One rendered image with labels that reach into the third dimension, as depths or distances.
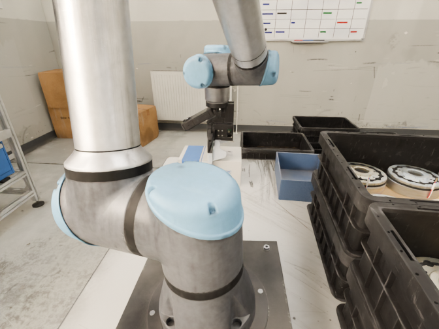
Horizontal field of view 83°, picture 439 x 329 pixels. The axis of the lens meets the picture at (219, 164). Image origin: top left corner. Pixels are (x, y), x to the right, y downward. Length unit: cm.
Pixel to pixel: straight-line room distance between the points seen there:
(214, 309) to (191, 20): 315
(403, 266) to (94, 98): 38
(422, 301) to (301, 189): 50
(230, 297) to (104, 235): 18
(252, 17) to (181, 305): 45
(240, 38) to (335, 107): 310
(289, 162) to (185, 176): 66
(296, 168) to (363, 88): 275
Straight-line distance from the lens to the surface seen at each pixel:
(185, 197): 28
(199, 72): 61
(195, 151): 85
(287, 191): 76
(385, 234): 35
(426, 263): 46
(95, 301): 57
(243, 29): 49
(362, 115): 371
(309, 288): 56
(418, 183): 67
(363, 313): 42
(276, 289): 48
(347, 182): 46
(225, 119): 77
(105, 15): 35
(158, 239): 31
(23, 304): 165
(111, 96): 34
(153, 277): 51
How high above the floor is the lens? 113
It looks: 27 degrees down
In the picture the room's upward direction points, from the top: straight up
